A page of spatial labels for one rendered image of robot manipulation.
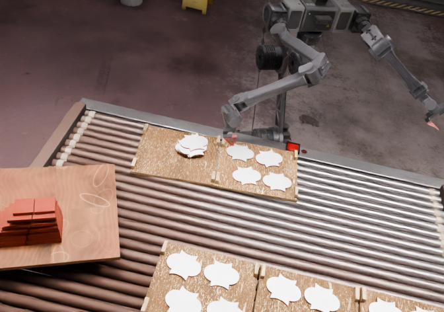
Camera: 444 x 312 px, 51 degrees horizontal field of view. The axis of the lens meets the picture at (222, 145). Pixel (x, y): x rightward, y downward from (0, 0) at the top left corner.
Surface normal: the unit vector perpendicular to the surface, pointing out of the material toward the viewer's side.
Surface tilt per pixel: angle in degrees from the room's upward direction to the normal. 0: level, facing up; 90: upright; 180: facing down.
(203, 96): 0
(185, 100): 0
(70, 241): 0
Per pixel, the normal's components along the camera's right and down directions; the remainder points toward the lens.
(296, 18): 0.22, 0.68
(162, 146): 0.14, -0.73
